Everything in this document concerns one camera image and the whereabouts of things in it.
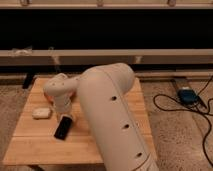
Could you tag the white soap bar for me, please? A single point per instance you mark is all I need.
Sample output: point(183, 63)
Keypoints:
point(41, 113)

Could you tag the orange bowl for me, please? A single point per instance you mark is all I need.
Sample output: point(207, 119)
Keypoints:
point(48, 97)

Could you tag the blue power adapter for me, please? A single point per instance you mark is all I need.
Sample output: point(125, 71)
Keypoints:
point(187, 96)

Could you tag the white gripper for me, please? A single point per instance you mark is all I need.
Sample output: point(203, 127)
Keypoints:
point(62, 106)

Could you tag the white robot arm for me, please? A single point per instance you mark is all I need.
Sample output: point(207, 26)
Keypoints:
point(101, 92)

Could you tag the wooden table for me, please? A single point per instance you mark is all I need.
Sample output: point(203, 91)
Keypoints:
point(33, 141)

